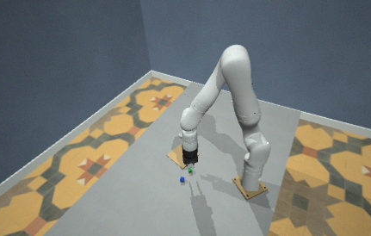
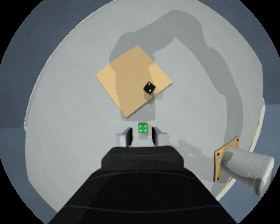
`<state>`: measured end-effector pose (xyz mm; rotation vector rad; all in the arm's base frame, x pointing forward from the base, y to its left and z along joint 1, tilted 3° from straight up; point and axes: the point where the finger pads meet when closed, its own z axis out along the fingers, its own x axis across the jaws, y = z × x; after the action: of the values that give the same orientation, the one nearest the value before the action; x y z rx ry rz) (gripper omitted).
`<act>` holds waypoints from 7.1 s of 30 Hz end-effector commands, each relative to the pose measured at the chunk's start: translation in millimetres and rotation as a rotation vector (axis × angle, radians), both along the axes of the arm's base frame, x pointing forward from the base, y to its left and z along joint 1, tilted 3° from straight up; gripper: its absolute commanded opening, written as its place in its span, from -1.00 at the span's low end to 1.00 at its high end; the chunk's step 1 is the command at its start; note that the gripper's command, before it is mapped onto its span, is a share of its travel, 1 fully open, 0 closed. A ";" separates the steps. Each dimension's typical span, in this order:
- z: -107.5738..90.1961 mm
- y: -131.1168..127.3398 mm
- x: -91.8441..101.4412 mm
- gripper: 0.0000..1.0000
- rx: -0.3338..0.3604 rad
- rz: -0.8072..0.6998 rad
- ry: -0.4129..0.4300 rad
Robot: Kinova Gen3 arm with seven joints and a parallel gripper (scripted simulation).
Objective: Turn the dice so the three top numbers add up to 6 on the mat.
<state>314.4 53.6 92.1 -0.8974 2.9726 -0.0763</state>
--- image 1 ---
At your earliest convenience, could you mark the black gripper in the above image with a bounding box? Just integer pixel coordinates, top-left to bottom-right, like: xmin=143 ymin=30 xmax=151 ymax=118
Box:
xmin=179 ymin=133 xmax=198 ymax=166

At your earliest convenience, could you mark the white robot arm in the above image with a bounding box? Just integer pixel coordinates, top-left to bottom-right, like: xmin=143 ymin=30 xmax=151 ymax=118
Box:
xmin=180 ymin=45 xmax=271 ymax=191

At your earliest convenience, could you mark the tan square mat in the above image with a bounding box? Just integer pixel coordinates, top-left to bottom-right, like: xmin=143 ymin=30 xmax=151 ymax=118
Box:
xmin=167 ymin=144 xmax=186 ymax=168

